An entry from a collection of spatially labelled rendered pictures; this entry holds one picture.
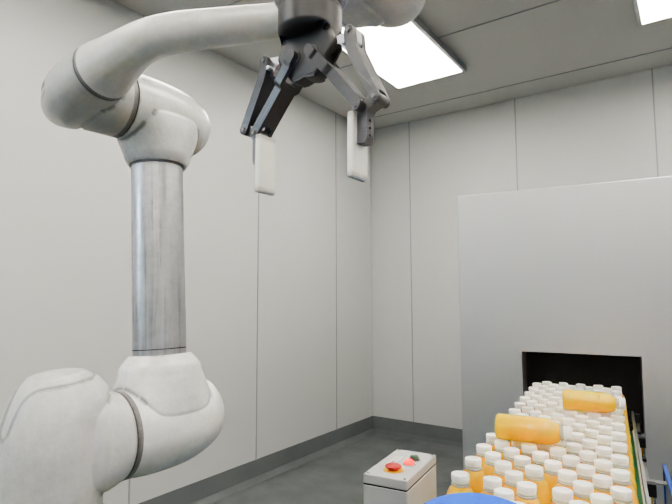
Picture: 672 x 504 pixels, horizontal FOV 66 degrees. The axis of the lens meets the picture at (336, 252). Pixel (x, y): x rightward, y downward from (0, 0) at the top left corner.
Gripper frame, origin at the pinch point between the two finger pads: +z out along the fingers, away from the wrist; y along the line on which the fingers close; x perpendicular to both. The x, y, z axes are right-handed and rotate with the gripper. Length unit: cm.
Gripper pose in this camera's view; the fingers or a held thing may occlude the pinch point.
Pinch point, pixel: (308, 176)
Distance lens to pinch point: 58.8
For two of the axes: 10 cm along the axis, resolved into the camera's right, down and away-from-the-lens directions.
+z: -0.1, 10.0, -0.9
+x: -5.9, -0.7, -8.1
